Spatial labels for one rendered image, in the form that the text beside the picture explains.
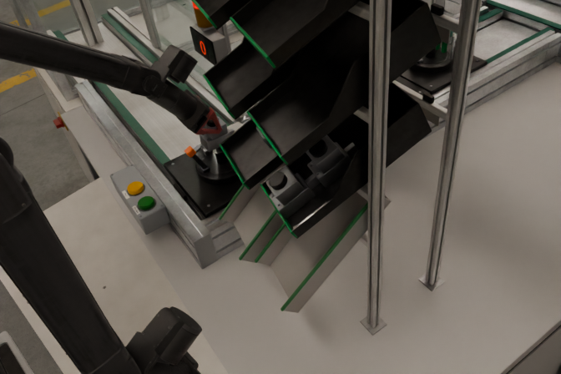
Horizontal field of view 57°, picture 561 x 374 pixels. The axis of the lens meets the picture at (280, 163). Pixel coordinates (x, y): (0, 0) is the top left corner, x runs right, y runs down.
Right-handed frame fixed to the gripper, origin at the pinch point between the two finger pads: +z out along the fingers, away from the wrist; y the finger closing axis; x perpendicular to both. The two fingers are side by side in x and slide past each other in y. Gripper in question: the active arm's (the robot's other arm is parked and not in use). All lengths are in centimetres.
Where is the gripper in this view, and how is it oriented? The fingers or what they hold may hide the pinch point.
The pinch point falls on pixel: (213, 125)
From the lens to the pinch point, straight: 127.0
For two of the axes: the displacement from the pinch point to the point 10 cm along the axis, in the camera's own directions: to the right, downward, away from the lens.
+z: 5.5, 3.7, 7.5
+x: -6.2, 7.9, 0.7
